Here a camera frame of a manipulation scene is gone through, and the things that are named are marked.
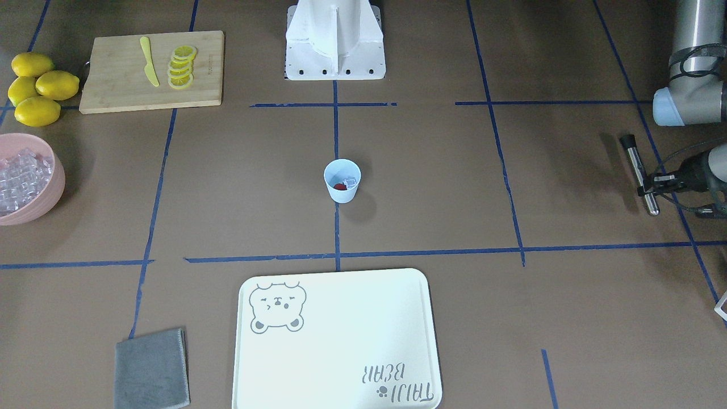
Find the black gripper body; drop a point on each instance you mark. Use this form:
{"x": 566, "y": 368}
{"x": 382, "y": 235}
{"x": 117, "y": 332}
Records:
{"x": 694, "y": 171}

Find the steel muddler with black tip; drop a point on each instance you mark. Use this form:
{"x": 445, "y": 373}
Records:
{"x": 628, "y": 144}

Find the clear ice cube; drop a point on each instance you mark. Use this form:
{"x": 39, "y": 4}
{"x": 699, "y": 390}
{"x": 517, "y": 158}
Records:
{"x": 350, "y": 183}

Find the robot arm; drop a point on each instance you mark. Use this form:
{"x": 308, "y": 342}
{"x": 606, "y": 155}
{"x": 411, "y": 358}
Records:
{"x": 695, "y": 93}

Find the light blue cup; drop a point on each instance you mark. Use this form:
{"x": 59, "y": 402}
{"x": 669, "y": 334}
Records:
{"x": 335, "y": 172}

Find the pile of ice cubes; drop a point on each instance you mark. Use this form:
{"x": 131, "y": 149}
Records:
{"x": 23, "y": 177}

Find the white bear serving tray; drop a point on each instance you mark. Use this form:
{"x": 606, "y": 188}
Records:
{"x": 361, "y": 339}

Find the lemon slice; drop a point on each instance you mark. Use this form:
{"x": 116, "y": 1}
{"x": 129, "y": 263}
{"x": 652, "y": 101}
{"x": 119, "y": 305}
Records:
{"x": 175, "y": 73}
{"x": 176, "y": 65}
{"x": 184, "y": 53}
{"x": 180, "y": 83}

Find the yellow plastic knife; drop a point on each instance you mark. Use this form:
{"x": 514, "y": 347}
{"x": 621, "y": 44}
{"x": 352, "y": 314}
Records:
{"x": 149, "y": 68}

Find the wooden cutting board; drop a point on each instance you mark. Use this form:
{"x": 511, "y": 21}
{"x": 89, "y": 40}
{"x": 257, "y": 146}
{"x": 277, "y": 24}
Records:
{"x": 117, "y": 81}

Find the grey folded cloth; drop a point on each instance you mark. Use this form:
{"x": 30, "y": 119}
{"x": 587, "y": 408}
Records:
{"x": 151, "y": 371}

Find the whole yellow lemon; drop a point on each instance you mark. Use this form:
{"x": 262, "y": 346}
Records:
{"x": 37, "y": 111}
{"x": 57, "y": 85}
{"x": 31, "y": 64}
{"x": 21, "y": 89}

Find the pink bowl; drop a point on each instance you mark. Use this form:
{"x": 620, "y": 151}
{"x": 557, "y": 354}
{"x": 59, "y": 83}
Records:
{"x": 11, "y": 143}

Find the white wire cup rack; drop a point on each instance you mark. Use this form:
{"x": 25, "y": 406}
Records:
{"x": 719, "y": 308}

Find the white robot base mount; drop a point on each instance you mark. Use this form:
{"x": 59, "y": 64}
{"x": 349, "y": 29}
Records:
{"x": 333, "y": 41}

